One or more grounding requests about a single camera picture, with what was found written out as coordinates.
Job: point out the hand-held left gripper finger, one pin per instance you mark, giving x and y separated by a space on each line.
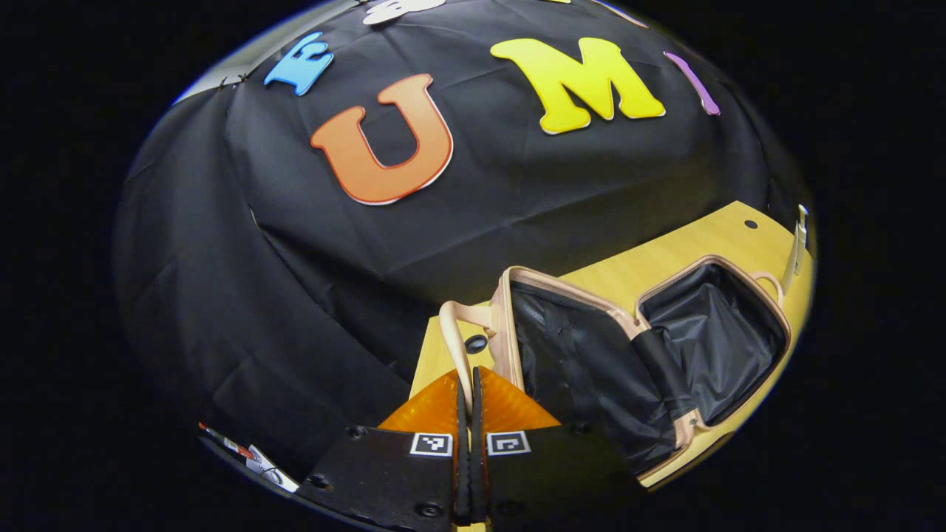
463 458
479 458

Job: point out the beige suitcase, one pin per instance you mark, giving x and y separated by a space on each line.
576 355

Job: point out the white pump bottle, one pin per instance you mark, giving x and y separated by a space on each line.
796 255

